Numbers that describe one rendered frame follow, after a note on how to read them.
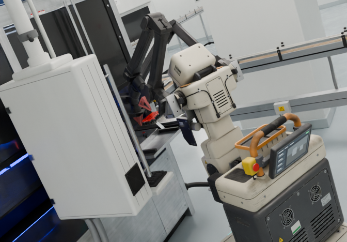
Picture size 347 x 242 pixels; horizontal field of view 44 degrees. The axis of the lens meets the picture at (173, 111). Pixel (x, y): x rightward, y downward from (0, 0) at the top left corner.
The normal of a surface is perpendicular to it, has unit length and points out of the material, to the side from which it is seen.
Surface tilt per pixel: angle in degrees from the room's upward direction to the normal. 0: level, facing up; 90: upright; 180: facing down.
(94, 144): 90
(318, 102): 90
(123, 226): 90
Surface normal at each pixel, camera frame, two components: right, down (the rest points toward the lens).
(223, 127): 0.49, -0.07
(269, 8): -0.45, 0.41
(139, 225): 0.83, -0.14
